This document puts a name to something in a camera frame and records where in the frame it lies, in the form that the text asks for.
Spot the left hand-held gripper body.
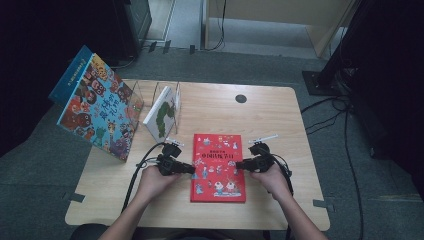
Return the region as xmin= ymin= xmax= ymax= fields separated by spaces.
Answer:
xmin=157 ymin=137 xmax=185 ymax=177

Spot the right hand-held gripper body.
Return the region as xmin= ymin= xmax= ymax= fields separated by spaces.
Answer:
xmin=248 ymin=133 xmax=279 ymax=174

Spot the red picture book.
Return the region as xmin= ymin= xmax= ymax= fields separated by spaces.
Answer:
xmin=189 ymin=133 xmax=247 ymax=204

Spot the white caterpillar picture book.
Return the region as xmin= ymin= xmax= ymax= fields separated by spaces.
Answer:
xmin=143 ymin=85 xmax=181 ymax=144

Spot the clear acrylic book rack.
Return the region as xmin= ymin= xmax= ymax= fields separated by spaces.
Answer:
xmin=126 ymin=79 xmax=183 ymax=138

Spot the light blue monster picture book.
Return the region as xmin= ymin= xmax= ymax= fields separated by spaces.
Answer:
xmin=56 ymin=52 xmax=145 ymax=163

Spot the dark blue picture book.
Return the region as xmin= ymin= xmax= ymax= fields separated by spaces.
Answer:
xmin=48 ymin=44 xmax=95 ymax=108

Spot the person's right hand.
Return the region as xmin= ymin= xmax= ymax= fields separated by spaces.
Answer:
xmin=250 ymin=164 xmax=291 ymax=203

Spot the person's left hand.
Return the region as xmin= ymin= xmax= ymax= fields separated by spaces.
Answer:
xmin=135 ymin=165 xmax=183 ymax=204

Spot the black cabinet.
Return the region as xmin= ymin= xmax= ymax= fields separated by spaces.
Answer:
xmin=113 ymin=0 xmax=153 ymax=60

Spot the beige wooden furniture panel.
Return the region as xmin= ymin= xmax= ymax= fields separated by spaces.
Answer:
xmin=203 ymin=0 xmax=358 ymax=58

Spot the dark curtain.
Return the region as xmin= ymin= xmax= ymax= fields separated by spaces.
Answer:
xmin=0 ymin=0 xmax=131 ymax=158
xmin=343 ymin=0 xmax=424 ymax=201

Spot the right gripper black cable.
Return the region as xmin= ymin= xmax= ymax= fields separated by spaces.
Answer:
xmin=266 ymin=152 xmax=295 ymax=240

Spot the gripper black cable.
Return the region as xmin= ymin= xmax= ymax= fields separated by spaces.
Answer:
xmin=121 ymin=142 xmax=168 ymax=214
xmin=266 ymin=152 xmax=295 ymax=240

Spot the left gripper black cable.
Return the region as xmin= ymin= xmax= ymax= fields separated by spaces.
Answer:
xmin=121 ymin=142 xmax=168 ymax=214

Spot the long black floor cable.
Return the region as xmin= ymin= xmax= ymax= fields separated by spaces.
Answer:
xmin=343 ymin=109 xmax=365 ymax=240

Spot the black stand base plate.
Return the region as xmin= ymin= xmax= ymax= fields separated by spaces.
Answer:
xmin=302 ymin=69 xmax=342 ymax=97

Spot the hanging black cable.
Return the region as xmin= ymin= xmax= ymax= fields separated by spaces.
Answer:
xmin=204 ymin=0 xmax=228 ymax=52

